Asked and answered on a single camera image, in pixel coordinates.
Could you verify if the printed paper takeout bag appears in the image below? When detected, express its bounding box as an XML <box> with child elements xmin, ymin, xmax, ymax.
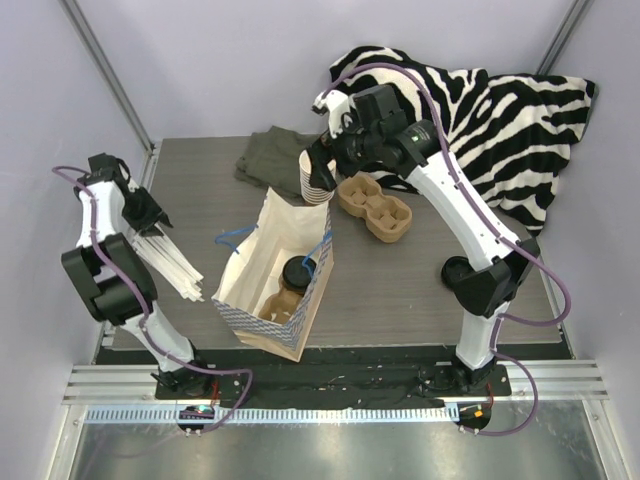
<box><xmin>212</xmin><ymin>189</ymin><xmax>334</xmax><ymax>362</ymax></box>

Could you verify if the black plastic cup lid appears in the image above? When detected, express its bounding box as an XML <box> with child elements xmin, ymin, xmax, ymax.
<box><xmin>281</xmin><ymin>255</ymin><xmax>316</xmax><ymax>294</ymax></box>

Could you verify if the single brown paper cup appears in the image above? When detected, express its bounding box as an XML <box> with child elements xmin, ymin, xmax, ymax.
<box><xmin>282</xmin><ymin>286</ymin><xmax>304</xmax><ymax>304</ymax></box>

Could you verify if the single cardboard cup carrier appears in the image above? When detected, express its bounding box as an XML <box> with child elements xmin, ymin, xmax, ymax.
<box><xmin>258</xmin><ymin>288</ymin><xmax>300</xmax><ymax>325</ymax></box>

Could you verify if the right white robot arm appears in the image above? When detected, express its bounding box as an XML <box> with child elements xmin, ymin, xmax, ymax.
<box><xmin>307</xmin><ymin>85</ymin><xmax>540</xmax><ymax>395</ymax></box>

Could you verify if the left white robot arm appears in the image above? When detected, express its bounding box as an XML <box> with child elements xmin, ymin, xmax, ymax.
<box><xmin>61</xmin><ymin>153</ymin><xmax>214</xmax><ymax>399</ymax></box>

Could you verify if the bundle of white straws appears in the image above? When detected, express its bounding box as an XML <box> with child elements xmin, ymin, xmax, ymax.
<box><xmin>132</xmin><ymin>228</ymin><xmax>204</xmax><ymax>302</ymax></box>

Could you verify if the stack of paper cups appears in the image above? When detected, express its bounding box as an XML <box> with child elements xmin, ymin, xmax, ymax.
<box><xmin>298</xmin><ymin>149</ymin><xmax>336</xmax><ymax>207</ymax></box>

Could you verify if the olive green folded cloth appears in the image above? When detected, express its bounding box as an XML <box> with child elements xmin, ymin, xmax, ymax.
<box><xmin>234</xmin><ymin>126</ymin><xmax>318</xmax><ymax>199</ymax></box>

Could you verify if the cardboard cup carrier tray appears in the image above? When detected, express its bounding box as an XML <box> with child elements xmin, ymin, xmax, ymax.
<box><xmin>337</xmin><ymin>173</ymin><xmax>413</xmax><ymax>244</ymax></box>

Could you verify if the zebra print cloth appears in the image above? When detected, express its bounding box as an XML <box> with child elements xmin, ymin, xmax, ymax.
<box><xmin>329</xmin><ymin>46</ymin><xmax>599</xmax><ymax>237</ymax></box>

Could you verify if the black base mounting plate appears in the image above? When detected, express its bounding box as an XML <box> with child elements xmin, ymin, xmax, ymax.
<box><xmin>97</xmin><ymin>346</ymin><xmax>512</xmax><ymax>410</ymax></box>

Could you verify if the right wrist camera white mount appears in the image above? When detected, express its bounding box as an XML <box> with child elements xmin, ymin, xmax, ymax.
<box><xmin>312</xmin><ymin>90</ymin><xmax>357</xmax><ymax>139</ymax></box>

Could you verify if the white slotted cable duct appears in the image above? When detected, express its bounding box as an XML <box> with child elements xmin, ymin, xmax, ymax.
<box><xmin>84</xmin><ymin>403</ymin><xmax>459</xmax><ymax>426</ymax></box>

